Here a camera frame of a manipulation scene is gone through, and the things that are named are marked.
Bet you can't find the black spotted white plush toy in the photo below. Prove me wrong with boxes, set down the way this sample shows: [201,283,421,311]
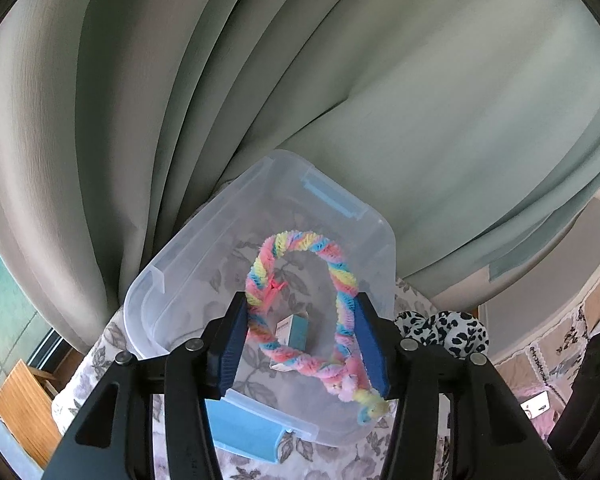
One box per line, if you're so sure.
[395,310,491,358]

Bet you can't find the pale green curtain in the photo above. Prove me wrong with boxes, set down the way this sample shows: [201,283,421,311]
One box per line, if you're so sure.
[0,0,600,356]

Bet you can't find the grey floral bedsheet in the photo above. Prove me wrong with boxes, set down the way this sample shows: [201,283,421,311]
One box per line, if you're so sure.
[50,240,456,480]

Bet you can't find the small teal white box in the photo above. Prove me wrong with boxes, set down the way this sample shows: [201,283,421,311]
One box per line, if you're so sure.
[270,312,311,371]

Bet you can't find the grey lace-trimmed quilted cover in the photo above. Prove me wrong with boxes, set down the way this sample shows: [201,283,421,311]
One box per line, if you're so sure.
[495,197,600,411]

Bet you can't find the wooden furniture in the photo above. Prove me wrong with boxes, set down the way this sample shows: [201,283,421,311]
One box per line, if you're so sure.
[0,359,63,468]

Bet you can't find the pastel braided fuzzy headband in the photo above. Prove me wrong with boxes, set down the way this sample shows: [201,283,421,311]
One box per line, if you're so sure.
[244,230,393,426]

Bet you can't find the smartphone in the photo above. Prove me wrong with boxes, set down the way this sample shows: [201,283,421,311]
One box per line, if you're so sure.
[522,392,551,418]

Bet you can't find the clear plastic container blue latches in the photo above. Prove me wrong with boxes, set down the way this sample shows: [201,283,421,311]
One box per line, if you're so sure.
[124,149,397,466]

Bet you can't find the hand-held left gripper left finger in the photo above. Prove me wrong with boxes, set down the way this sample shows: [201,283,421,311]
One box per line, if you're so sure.
[42,292,251,480]

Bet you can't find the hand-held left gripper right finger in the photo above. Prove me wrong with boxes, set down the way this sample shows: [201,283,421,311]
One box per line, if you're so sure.
[352,291,563,480]

